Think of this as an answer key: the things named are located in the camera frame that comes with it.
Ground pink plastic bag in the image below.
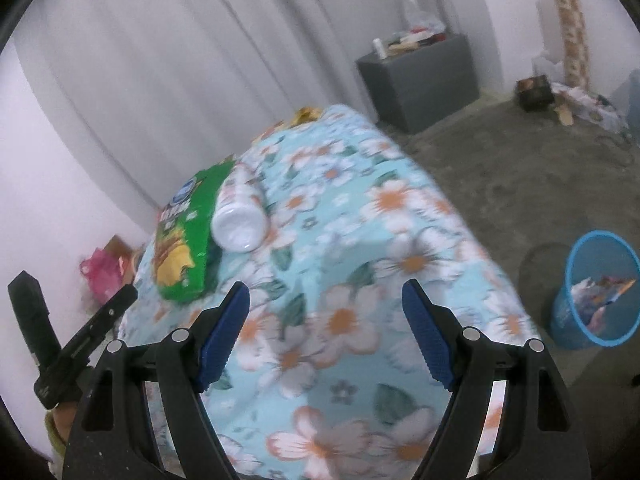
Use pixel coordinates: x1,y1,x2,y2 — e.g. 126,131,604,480
79,248,130,304

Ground dark small box on floor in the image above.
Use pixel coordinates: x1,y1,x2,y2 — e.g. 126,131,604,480
515,75,554,112

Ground orange chips bag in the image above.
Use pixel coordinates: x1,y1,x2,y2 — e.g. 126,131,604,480
570,276,637,335

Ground blue plastic trash basket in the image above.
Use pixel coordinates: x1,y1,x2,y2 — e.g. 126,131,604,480
549,230,639,350

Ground grey curtain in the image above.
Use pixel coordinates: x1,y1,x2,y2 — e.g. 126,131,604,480
8,0,507,212

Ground empty blue water jug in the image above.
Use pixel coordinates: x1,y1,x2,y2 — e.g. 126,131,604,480
611,68,640,132

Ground cardboard box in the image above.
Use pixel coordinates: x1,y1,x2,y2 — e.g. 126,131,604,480
103,235,145,284

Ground floral blue tablecloth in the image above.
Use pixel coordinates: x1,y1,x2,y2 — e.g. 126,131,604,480
118,105,536,479

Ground patterned wallpaper roll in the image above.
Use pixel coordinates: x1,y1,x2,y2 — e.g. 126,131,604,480
554,0,590,90

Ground grey storage box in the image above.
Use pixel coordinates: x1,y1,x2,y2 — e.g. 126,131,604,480
356,35,480,134

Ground green potato chips bag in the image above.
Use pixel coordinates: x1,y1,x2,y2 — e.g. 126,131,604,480
152,159,234,302

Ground white strawberry drink bottle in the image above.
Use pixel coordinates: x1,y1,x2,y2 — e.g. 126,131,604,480
210,162,269,252

